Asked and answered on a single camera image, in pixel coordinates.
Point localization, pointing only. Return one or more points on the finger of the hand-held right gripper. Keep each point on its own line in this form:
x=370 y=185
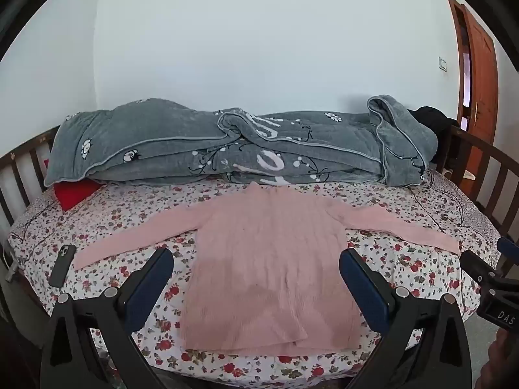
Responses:
x=509 y=249
x=478 y=265

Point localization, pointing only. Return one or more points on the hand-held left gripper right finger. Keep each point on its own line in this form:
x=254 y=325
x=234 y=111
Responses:
x=363 y=287

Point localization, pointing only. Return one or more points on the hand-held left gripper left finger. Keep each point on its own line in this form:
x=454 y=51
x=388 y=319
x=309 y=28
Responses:
x=148 y=287

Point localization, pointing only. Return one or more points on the pink knit sweater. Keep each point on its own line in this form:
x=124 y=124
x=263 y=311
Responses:
x=263 y=259

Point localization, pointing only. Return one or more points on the person's right hand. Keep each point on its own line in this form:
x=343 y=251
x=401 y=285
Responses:
x=500 y=356

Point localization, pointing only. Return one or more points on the floral bed sheet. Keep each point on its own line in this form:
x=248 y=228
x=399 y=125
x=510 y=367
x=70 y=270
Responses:
x=121 y=219

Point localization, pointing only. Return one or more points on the white object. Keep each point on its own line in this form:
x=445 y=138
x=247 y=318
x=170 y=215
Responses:
x=469 y=175

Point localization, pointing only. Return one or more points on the dark smartphone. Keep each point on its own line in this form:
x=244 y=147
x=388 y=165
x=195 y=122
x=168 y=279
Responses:
x=61 y=267

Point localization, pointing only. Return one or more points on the red cushion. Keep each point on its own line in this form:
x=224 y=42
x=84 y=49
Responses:
x=75 y=194

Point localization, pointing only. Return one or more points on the grey printed blanket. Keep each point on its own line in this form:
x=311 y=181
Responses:
x=162 y=142

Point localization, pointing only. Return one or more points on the black clothing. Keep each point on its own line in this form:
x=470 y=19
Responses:
x=434 y=119

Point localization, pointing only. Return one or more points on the brown wooden door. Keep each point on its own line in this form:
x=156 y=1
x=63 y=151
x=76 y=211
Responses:
x=482 y=69

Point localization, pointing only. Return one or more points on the wooden bed frame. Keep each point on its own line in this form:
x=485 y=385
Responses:
x=28 y=146

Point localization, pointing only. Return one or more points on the white wall switch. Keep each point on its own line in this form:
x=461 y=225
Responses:
x=443 y=63

